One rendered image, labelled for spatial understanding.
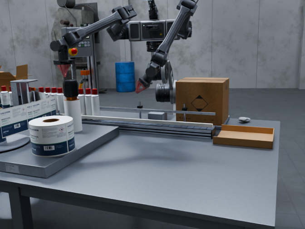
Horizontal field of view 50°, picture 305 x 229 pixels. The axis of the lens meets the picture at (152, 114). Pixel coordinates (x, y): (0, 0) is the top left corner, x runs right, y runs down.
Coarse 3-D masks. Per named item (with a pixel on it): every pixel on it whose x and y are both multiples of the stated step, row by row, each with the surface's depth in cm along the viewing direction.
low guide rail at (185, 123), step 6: (114, 120) 204; (120, 120) 202; (126, 120) 200; (132, 120) 199; (138, 120) 197; (144, 120) 196; (150, 120) 194; (156, 120) 193; (162, 120) 192; (198, 126) 184; (204, 126) 183; (210, 126) 181
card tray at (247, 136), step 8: (224, 128) 196; (232, 128) 194; (240, 128) 193; (248, 128) 191; (256, 128) 189; (264, 128) 187; (272, 128) 186; (224, 136) 185; (232, 136) 184; (240, 136) 184; (248, 136) 183; (256, 136) 183; (264, 136) 182; (272, 136) 182; (224, 144) 172; (232, 144) 170; (240, 144) 169; (248, 144) 167; (256, 144) 166; (264, 144) 164; (272, 144) 163
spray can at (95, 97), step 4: (92, 92) 208; (96, 92) 208; (92, 96) 208; (96, 96) 208; (92, 100) 209; (96, 100) 208; (92, 104) 209; (96, 104) 209; (92, 108) 210; (96, 108) 209; (92, 112) 211; (96, 112) 210; (96, 120) 211
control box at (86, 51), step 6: (66, 30) 206; (72, 30) 208; (90, 36) 215; (90, 42) 216; (72, 48) 210; (78, 48) 212; (84, 48) 214; (90, 48) 217; (72, 54) 210; (78, 54) 213; (84, 54) 215; (90, 54) 217
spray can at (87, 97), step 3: (87, 90) 210; (90, 90) 211; (87, 93) 210; (90, 93) 211; (84, 96) 212; (87, 96) 210; (90, 96) 211; (87, 99) 210; (90, 99) 211; (87, 102) 211; (90, 102) 211; (87, 105) 211; (90, 105) 212; (87, 108) 212; (90, 108) 212; (87, 111) 212; (90, 111) 212; (87, 114) 213; (90, 114) 213
